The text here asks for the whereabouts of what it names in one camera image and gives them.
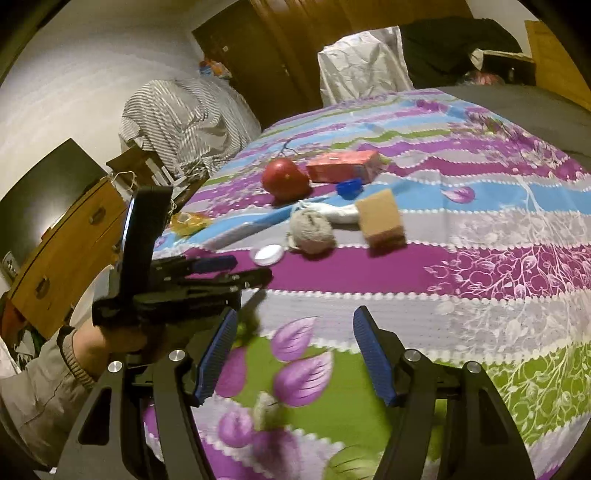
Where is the black flat screen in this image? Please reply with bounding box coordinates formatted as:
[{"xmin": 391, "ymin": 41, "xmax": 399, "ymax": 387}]
[{"xmin": 0, "ymin": 138, "xmax": 109, "ymax": 268}]

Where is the wooden chair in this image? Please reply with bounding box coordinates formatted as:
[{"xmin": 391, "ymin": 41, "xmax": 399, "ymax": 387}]
[{"xmin": 105, "ymin": 145, "xmax": 208, "ymax": 213}]

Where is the grey striped bedding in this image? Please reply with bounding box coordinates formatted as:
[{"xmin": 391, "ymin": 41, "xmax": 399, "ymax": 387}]
[{"xmin": 119, "ymin": 78, "xmax": 263, "ymax": 176}]

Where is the white cloth on chair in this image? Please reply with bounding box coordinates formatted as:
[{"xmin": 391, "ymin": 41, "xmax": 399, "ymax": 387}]
[{"xmin": 318, "ymin": 27, "xmax": 414, "ymax": 107}]

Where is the blue plastic cap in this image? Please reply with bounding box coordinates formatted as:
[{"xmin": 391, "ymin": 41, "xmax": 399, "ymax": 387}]
[{"xmin": 336, "ymin": 179, "xmax": 365, "ymax": 200}]

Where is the grey blanket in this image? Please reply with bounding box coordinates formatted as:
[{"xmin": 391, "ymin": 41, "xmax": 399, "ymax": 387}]
[{"xmin": 436, "ymin": 84, "xmax": 591, "ymax": 155}]

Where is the white crumpled plastic tube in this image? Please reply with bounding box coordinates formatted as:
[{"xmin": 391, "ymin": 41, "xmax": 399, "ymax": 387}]
[{"xmin": 300, "ymin": 199, "xmax": 361, "ymax": 227}]

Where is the person's left forearm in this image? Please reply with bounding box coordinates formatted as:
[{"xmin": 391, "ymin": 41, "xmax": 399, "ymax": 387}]
[{"xmin": 0, "ymin": 328, "xmax": 100, "ymax": 467}]

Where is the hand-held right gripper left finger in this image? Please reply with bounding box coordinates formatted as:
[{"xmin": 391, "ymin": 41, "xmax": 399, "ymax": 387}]
[{"xmin": 53, "ymin": 307, "xmax": 240, "ymax": 480}]

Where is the red plastic bag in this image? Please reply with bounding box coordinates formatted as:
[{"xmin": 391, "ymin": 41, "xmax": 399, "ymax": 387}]
[{"xmin": 464, "ymin": 69, "xmax": 504, "ymax": 88}]

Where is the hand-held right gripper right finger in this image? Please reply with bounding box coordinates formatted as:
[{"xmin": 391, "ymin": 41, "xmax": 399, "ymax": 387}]
[{"xmin": 352, "ymin": 305, "xmax": 536, "ymax": 480}]

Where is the pink cardboard box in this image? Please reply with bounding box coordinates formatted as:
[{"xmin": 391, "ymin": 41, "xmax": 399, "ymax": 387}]
[{"xmin": 305, "ymin": 149, "xmax": 384, "ymax": 184}]

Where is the person's left hand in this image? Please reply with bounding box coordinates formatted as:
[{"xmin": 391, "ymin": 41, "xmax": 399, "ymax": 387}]
[{"xmin": 71, "ymin": 323, "xmax": 158, "ymax": 370}]

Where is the orange candy wrapper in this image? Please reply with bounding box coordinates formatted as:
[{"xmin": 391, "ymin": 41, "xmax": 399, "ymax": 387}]
[{"xmin": 170, "ymin": 211, "xmax": 214, "ymax": 238}]

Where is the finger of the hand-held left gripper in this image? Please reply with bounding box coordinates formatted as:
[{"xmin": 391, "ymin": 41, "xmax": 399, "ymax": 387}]
[
  {"xmin": 154, "ymin": 255, "xmax": 239, "ymax": 278},
  {"xmin": 182, "ymin": 267, "xmax": 273, "ymax": 296}
]

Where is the striped floral bedsheet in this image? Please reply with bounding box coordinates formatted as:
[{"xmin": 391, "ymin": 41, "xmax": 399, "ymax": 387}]
[{"xmin": 141, "ymin": 88, "xmax": 591, "ymax": 480}]

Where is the black cloth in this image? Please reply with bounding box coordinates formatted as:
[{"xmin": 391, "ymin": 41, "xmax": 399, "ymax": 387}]
[{"xmin": 399, "ymin": 17, "xmax": 525, "ymax": 88}]

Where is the grey yarn ball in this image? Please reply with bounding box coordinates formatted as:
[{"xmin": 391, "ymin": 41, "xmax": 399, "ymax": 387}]
[{"xmin": 286, "ymin": 206, "xmax": 336, "ymax": 256}]

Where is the colourful snack packet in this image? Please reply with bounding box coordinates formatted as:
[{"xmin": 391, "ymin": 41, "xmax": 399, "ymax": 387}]
[{"xmin": 198, "ymin": 58, "xmax": 232, "ymax": 79}]

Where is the dark wooden wardrobe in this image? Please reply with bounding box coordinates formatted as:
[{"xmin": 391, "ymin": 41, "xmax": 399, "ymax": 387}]
[{"xmin": 191, "ymin": 0, "xmax": 476, "ymax": 130}]

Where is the light wooden board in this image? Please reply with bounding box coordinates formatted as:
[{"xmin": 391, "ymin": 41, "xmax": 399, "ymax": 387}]
[{"xmin": 524, "ymin": 21, "xmax": 591, "ymax": 112}]

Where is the yellow sponge block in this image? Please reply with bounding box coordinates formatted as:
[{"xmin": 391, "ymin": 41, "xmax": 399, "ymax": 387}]
[{"xmin": 355, "ymin": 188, "xmax": 408, "ymax": 249}]

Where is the white round lid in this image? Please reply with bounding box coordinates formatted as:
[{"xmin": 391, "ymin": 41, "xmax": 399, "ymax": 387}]
[{"xmin": 254, "ymin": 244, "xmax": 284, "ymax": 266}]

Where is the wooden dresser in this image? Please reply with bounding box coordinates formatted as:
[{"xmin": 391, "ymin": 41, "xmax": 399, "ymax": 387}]
[{"xmin": 9, "ymin": 178, "xmax": 130, "ymax": 340}]

